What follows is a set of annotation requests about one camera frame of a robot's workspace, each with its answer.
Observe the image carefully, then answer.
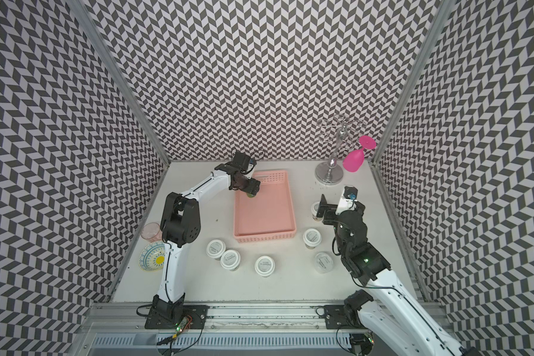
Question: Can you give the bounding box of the black cable under rail left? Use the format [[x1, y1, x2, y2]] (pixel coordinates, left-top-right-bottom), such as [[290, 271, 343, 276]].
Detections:
[[155, 311, 206, 356]]

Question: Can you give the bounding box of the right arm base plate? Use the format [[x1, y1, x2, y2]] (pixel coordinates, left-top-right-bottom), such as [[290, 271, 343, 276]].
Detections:
[[323, 305, 363, 330]]

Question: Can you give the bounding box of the beige yogurt cup red print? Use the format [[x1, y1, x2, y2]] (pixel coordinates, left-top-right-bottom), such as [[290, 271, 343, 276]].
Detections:
[[311, 202, 322, 221]]

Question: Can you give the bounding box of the aluminium front rail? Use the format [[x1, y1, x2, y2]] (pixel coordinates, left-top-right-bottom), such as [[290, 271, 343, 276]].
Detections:
[[66, 301, 455, 356]]

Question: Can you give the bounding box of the black cable under rail right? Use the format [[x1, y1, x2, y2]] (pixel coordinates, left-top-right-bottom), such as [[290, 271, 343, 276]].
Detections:
[[335, 324, 375, 356]]

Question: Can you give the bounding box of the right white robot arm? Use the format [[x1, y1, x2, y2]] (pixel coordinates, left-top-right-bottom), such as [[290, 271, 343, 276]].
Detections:
[[317, 186, 478, 355]]

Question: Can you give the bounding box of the pink translucent cup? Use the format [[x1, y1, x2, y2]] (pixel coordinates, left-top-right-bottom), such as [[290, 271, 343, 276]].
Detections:
[[141, 222, 163, 243]]

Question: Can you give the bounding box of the chrome glass holder stand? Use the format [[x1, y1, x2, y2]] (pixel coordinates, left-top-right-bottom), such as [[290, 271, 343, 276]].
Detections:
[[314, 114, 355, 186]]

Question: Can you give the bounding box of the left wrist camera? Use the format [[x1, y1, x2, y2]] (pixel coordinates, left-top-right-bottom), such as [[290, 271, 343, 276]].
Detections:
[[231, 151, 256, 175]]

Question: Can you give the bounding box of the clear lid yogurt cup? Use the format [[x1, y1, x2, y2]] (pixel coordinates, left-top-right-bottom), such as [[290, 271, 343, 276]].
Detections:
[[313, 252, 335, 274]]

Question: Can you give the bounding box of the black cable under rail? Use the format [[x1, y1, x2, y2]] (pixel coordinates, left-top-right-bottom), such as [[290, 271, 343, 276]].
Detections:
[[335, 324, 375, 356], [155, 311, 206, 356]]

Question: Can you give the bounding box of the pink perforated plastic basket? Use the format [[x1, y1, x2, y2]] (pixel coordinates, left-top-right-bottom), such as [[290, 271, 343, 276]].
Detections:
[[234, 170, 297, 243]]

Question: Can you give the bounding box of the aluminium corner post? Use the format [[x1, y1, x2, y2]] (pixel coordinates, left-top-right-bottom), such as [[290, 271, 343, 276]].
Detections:
[[372, 0, 456, 166], [66, 0, 170, 166]]

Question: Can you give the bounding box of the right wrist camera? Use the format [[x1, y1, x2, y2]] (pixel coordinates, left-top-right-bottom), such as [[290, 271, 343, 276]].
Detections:
[[335, 185, 358, 215]]

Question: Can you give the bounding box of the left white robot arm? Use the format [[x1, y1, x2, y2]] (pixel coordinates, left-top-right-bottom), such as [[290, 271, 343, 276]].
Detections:
[[149, 158, 260, 324]]

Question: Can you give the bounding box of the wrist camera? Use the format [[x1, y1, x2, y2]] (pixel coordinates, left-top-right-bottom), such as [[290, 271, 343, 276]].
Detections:
[[231, 151, 256, 175], [335, 185, 358, 215]]

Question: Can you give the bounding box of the aluminium corner post left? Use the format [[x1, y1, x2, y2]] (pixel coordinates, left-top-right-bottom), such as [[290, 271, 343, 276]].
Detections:
[[66, 0, 170, 166]]

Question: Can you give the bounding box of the patterned blue yellow plate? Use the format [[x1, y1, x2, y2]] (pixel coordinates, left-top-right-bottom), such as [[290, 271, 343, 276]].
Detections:
[[139, 241, 166, 271]]

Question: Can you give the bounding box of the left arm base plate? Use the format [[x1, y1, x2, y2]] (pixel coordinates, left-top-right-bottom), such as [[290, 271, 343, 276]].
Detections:
[[144, 304, 209, 331]]

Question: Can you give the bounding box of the aluminium corner post right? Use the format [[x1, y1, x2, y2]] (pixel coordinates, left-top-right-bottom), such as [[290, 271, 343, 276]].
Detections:
[[372, 0, 456, 166]]

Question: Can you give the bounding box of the magenta plastic wine glass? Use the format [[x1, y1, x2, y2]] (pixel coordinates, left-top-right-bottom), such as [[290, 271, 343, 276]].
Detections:
[[343, 135, 377, 173]]

